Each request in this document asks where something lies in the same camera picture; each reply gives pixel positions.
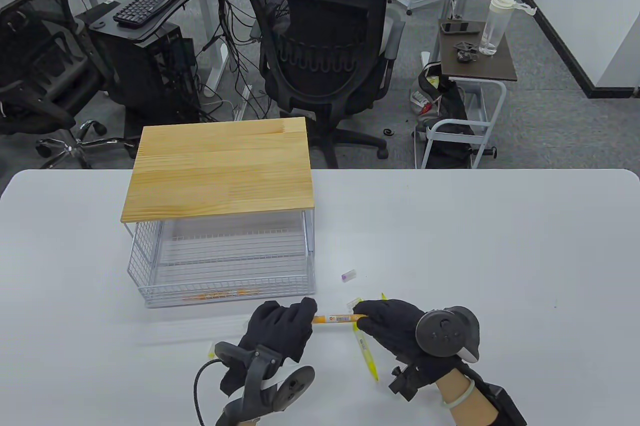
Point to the person's left hand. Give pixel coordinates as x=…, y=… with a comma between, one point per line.
x=280, y=326

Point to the black mesh office chair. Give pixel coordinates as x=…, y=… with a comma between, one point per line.
x=320, y=46
x=35, y=46

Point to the brown-topped white side table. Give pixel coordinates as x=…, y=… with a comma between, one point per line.
x=495, y=66

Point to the orange double-ended highlighter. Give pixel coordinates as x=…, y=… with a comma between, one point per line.
x=337, y=318
x=220, y=294

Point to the clear water bottle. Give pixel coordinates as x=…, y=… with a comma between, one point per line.
x=492, y=26

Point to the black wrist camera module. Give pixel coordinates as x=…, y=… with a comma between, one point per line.
x=402, y=383

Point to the small black object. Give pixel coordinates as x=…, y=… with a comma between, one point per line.
x=466, y=52

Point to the yellow highlighter cap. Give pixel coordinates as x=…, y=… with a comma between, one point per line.
x=354, y=302

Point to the black smartphone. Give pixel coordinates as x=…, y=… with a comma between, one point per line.
x=456, y=26

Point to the white bangle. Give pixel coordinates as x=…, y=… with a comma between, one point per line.
x=462, y=399

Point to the black computer tower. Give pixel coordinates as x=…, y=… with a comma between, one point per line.
x=150, y=76

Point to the black bag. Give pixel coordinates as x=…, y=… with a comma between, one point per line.
x=450, y=106

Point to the grey handheld controller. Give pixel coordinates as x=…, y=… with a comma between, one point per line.
x=295, y=388
x=442, y=331

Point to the purple highlighter cap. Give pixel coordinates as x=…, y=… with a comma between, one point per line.
x=348, y=275

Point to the person's right hand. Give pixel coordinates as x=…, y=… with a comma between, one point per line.
x=395, y=321

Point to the yellow capped clear tube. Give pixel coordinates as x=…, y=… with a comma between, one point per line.
x=212, y=347

